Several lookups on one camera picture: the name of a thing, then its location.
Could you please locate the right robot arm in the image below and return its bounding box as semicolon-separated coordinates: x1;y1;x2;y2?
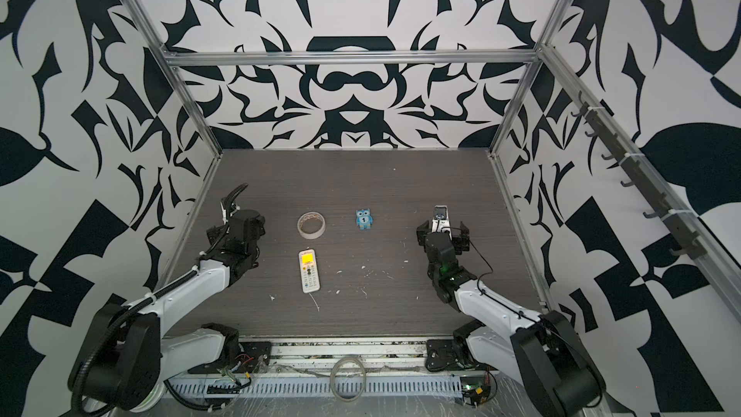
416;219;606;416

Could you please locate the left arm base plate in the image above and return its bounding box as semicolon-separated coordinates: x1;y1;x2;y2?
230;341;272;376

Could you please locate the small electronics board green LED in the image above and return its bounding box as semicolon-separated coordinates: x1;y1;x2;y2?
461;378;499;407

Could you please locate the roll of clear tape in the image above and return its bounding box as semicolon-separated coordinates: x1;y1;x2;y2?
296;212;326;241

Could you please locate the blue owl toy block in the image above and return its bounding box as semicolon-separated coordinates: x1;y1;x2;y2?
356;208;372;230

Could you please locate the white slotted cable duct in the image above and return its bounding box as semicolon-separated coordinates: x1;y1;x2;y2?
171;376;462;399

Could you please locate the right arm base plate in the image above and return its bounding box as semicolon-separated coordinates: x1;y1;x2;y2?
425;339;480;373

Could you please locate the coiled clear cable loop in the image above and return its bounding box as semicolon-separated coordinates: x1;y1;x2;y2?
329;354;369;403

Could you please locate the white remote control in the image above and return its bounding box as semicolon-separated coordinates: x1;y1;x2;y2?
298;249;320;295

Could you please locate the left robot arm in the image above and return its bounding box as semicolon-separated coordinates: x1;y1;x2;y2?
68;183;266;416

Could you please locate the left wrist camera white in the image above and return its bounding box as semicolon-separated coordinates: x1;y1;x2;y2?
220;197;240;224

